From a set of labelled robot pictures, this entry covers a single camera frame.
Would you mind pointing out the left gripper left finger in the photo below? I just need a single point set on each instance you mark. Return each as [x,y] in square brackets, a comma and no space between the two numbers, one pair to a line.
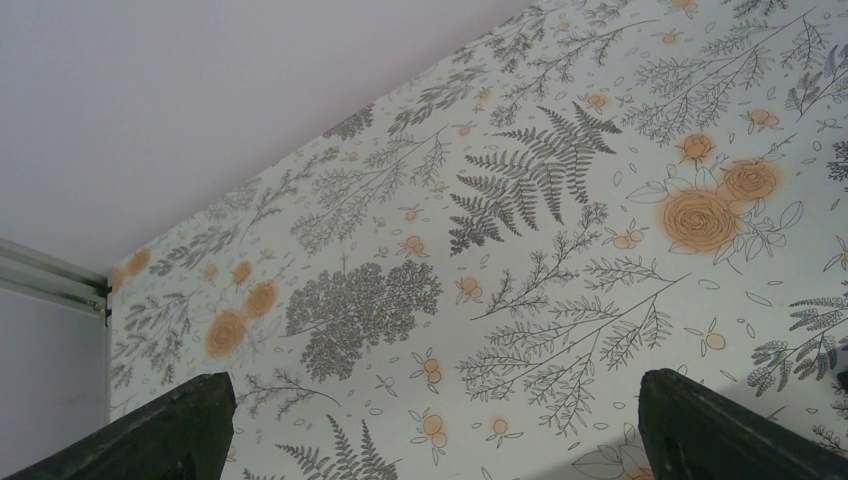
[185,433]

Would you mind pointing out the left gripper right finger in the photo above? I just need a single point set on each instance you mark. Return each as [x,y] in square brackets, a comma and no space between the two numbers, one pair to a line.
[692,432]

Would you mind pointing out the floral table mat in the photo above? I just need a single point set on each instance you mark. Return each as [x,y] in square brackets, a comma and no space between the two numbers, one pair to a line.
[467,278]

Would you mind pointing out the left frame post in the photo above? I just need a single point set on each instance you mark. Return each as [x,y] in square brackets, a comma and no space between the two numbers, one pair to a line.
[54,335]

